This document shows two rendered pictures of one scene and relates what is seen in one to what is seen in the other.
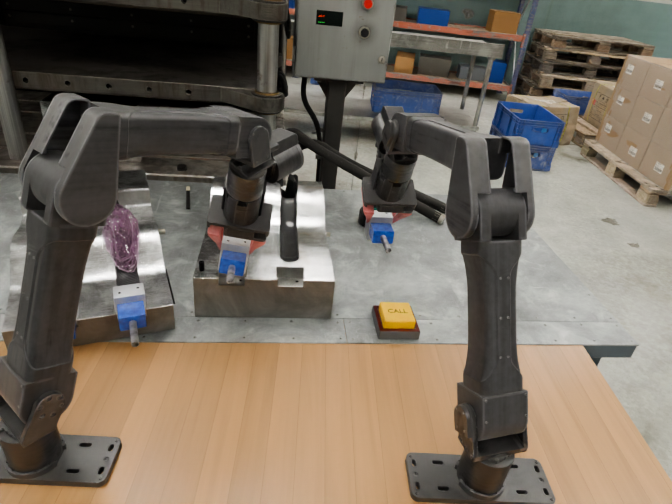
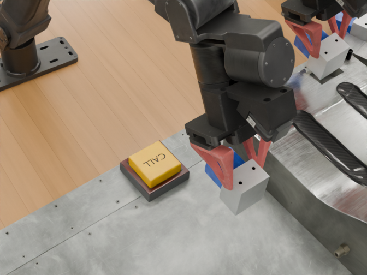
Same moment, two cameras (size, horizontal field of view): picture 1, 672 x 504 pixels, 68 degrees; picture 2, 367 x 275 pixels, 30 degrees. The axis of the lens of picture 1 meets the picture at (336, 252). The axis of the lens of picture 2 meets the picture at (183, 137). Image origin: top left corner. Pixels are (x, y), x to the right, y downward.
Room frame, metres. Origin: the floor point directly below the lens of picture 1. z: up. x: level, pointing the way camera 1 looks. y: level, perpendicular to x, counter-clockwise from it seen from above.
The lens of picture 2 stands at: (1.36, -0.45, 1.67)
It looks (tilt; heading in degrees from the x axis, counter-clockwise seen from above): 49 degrees down; 148
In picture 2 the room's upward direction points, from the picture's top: 4 degrees clockwise
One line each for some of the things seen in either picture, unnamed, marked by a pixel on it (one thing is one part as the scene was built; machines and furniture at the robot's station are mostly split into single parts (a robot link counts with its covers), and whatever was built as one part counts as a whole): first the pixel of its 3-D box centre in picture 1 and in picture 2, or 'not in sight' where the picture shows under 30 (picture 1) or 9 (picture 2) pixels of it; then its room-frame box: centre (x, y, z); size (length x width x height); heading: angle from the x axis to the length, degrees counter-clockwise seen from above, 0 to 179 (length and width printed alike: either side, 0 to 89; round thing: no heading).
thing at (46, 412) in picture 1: (27, 400); not in sight; (0.41, 0.36, 0.90); 0.09 x 0.06 x 0.06; 54
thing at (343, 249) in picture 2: not in sight; (341, 251); (1.04, 0.03, 0.84); 0.02 x 0.01 x 0.02; 99
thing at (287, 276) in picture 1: (290, 281); not in sight; (0.78, 0.08, 0.87); 0.05 x 0.05 x 0.04; 9
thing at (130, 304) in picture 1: (132, 319); (341, 20); (0.64, 0.33, 0.86); 0.13 x 0.05 x 0.05; 26
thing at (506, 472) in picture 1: (484, 463); (18, 52); (0.45, -0.24, 0.84); 0.20 x 0.07 x 0.08; 94
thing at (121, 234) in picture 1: (91, 226); not in sight; (0.85, 0.50, 0.90); 0.26 x 0.18 x 0.08; 26
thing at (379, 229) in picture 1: (382, 235); (221, 163); (0.89, -0.09, 0.94); 0.13 x 0.05 x 0.05; 9
